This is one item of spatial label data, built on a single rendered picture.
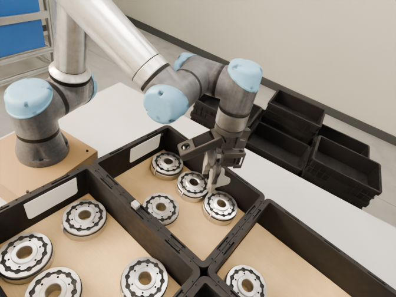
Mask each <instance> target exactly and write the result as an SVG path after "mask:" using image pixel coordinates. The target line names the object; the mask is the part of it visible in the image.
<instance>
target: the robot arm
mask: <svg viewBox="0 0 396 297"><path fill-rule="evenodd" d="M53 22H54V61H53V62H52V63H50V65H49V67H48V73H49V77H48V78H47V79H46V80H42V79H40V78H30V79H29V80H28V79H22V80H19V81H16V82H14V83H13V84H11V85H10V86H9V87H8V88H7V89H6V90H5V93H4V101H5V108H6V111H7V113H8V114H9V117H10V119H11V123H12V125H13V128H14V131H15V134H16V145H15V154H16V157H17V159H18V161H19V162H20V163H21V164H23V165H25V166H28V167H33V168H43V167H49V166H53V165H55V164H57V163H59V162H61V161H62V160H64V159H65V158H66V157H67V155H68V153H69V150H70V147H69V143H68V140H67V138H66V136H65V135H64V134H63V133H62V131H61V130H60V127H59V123H58V120H59V119H60V118H62V117H64V116H66V115H67V114H69V113H70V112H72V111H74V110H76V109H77V108H79V107H81V106H82V105H85V104H87V103H89V102H90V101H91V100H92V99H93V98H94V97H95V95H96V93H97V82H96V81H95V80H94V79H95V77H94V75H93V74H92V72H91V71H90V69H89V68H88V67H87V51H88V36H90V38H91V39H92V40H93V41H94V42H95V43H96V44H97V45H98V46H99V47H100V48H101V49H102V50H103V51H104V52H105V53H106V54H107V55H108V56H109V57H110V58H111V59H112V60H113V61H114V62H115V63H116V64H117V66H118V67H119V68H120V69H121V70H122V71H123V72H124V73H125V74H126V75H127V76H128V77H129V78H130V80H132V82H133V83H135V85H136V86H138V88H139V89H141V90H142V92H143V93H144V94H145V95H144V98H143V106H144V108H145V109H146V111H147V115H148V116H149V117H150V118H151V119H152V120H154V121H155V122H157V123H160V124H171V123H173V122H175V121H176V120H177V119H179V118H180V117H181V116H183V115H184V114H185V113H186V112H187V111H188V109H189V108H190V107H191V106H192V105H193V104H194V103H195V102H196V101H197V100H198V99H199V98H200V97H201V96H202V95H203V94H207V95H209V96H212V97H214V98H219V99H220V103H219V108H218V111H217V115H216V122H215V125H214V128H213V129H211V130H209V131H206V132H204V133H202V134H199V135H198V136H196V137H193V138H191V139H189V140H186V141H184V142H182V143H180V144H178V145H177V147H178V150H179V154H180V157H181V158H182V160H183V161H186V160H188V159H190V158H193V157H195V156H198V155H199V154H202V153H204V159H203V171H202V175H203V177H204V178H205V179H206V178H207V175H208V172H209V170H210V172H209V180H208V184H207V190H208V192H209V193H212V192H213V191H214V189H215V188H216V187H220V186H224V185H227V184H229V183H230V178H229V177H226V176H225V170H224V168H222V166H226V167H233V169H241V167H242V164H243V161H244V159H245V156H246V152H245V145H246V142H247V140H248V137H249V134H250V131H251V130H250V128H248V125H247V122H248V119H249V116H250V112H251V109H252V106H253V103H254V100H255V98H256V95H257V92H258V91H259V86H260V82H261V79H262V75H263V69H262V67H261V66H260V65H259V64H257V63H255V62H253V61H251V60H244V59H242V58H236V59H233V60H231V62H230V64H229V65H224V64H221V63H218V62H215V61H212V60H208V59H206V58H203V57H201V56H199V55H197V54H190V53H187V52H184V53H182V54H180V55H179V56H178V59H177V60H176V61H175V63H174V66H173V67H172V66H171V65H170V64H169V63H168V62H167V61H166V60H165V59H164V57H163V56H162V55H161V54H160V53H159V52H158V51H157V50H156V49H155V48H154V47H153V46H152V44H151V43H150V42H149V41H148V40H147V39H146V38H145V36H144V35H143V34H142V33H141V32H140V31H139V30H138V29H137V28H136V27H135V26H134V25H133V23H132V22H131V21H130V20H129V19H128V18H127V17H126V16H125V15H124V14H123V13H122V12H121V11H120V9H119V8H118V7H117V6H116V5H115V4H114V2H113V1H112V0H53ZM241 158H243V159H242V162H241V164H239V163H240V161H241Z"/></svg>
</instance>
